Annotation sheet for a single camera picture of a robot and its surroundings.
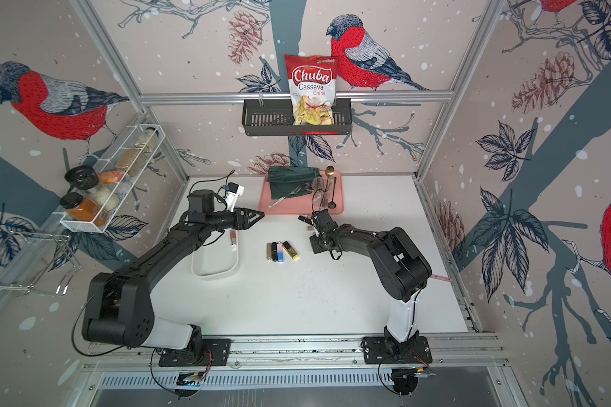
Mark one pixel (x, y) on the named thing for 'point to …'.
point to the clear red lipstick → (233, 240)
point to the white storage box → (215, 258)
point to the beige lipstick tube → (269, 251)
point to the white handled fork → (281, 198)
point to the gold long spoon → (329, 170)
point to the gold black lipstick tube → (288, 248)
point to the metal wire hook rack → (66, 280)
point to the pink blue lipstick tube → (280, 252)
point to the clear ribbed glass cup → (320, 193)
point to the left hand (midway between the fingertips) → (262, 209)
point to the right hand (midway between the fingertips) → (317, 241)
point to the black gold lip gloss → (306, 219)
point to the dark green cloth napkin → (284, 180)
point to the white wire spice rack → (120, 170)
